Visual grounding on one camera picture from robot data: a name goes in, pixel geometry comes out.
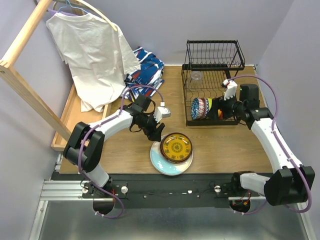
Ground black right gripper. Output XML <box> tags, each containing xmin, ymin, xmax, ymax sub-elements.
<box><xmin>206</xmin><ymin>91</ymin><xmax>246</xmax><ymax>122</ymax></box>

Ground green bowl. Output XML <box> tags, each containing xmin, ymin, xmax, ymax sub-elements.
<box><xmin>207</xmin><ymin>98</ymin><xmax>213</xmax><ymax>110</ymax></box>

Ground red patterned bowl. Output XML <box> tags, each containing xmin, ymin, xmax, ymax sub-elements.
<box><xmin>191</xmin><ymin>97</ymin><xmax>210</xmax><ymax>120</ymax></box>

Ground yellow patterned dark-rimmed plate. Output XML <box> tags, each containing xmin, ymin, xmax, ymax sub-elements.
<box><xmin>159</xmin><ymin>132</ymin><xmax>193</xmax><ymax>164</ymax></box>

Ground clear faceted drinking glass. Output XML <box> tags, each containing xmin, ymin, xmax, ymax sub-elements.
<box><xmin>188</xmin><ymin>71</ymin><xmax>203</xmax><ymax>91</ymax></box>

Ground yellow bowl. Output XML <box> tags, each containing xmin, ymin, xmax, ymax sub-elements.
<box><xmin>217</xmin><ymin>109</ymin><xmax>223</xmax><ymax>119</ymax></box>

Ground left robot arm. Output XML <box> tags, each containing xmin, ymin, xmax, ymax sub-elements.
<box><xmin>63</xmin><ymin>95</ymin><xmax>171</xmax><ymax>198</ymax></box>

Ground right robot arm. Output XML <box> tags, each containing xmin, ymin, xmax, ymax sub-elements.
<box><xmin>208</xmin><ymin>79</ymin><xmax>315</xmax><ymax>206</ymax></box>

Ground white and blue plate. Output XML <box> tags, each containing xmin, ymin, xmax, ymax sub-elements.
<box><xmin>150</xmin><ymin>141</ymin><xmax>193</xmax><ymax>176</ymax></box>

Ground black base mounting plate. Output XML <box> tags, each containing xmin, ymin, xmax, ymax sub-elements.
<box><xmin>81</xmin><ymin>173</ymin><xmax>264</xmax><ymax>210</ymax></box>

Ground blue patterned cloth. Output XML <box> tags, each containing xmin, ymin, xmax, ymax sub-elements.
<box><xmin>120</xmin><ymin>47</ymin><xmax>165</xmax><ymax>101</ymax></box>

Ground wooden tray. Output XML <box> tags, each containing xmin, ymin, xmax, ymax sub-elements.
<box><xmin>50</xmin><ymin>83</ymin><xmax>113</xmax><ymax>154</ymax></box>

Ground white t-shirt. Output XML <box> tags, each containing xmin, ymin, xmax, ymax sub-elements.
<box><xmin>46</xmin><ymin>12</ymin><xmax>141</xmax><ymax>113</ymax></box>

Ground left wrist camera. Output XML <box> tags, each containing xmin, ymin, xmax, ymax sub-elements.
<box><xmin>153</xmin><ymin>106</ymin><xmax>171</xmax><ymax>123</ymax></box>

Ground black wire dish rack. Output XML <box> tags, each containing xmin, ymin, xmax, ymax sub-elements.
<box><xmin>181</xmin><ymin>40</ymin><xmax>245</xmax><ymax>127</ymax></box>

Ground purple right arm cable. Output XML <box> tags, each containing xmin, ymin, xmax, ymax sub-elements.
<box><xmin>226</xmin><ymin>74</ymin><xmax>313</xmax><ymax>214</ymax></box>

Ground aluminium rail frame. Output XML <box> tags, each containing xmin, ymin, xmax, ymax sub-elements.
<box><xmin>30</xmin><ymin>172</ymin><xmax>316</xmax><ymax>240</ymax></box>

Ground wooden clothes rack frame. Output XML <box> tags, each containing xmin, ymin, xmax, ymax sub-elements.
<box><xmin>0</xmin><ymin>0</ymin><xmax>75</xmax><ymax>149</ymax></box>

